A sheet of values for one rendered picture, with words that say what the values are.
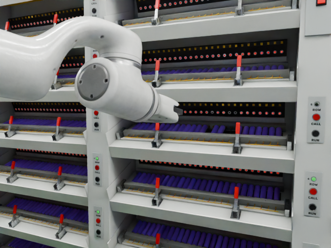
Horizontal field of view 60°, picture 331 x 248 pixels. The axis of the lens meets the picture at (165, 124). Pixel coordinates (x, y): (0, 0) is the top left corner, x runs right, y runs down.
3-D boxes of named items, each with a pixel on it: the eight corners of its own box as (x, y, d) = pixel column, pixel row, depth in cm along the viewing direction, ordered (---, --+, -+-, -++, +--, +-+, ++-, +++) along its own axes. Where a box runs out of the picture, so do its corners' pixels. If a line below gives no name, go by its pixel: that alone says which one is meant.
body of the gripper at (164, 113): (115, 119, 60) (140, 126, 70) (160, 120, 56) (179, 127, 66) (119, 84, 61) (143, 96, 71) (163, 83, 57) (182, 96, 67)
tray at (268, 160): (294, 173, 80) (295, 143, 76) (111, 157, 104) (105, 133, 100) (294, 140, 97) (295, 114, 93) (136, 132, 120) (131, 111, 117)
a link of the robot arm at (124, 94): (117, 76, 59) (114, 120, 58) (74, 52, 47) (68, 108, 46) (154, 73, 56) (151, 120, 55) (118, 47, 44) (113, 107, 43)
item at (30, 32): (87, 46, 104) (77, 6, 99) (-23, 56, 128) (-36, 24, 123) (115, 37, 121) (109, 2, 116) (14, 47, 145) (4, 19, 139)
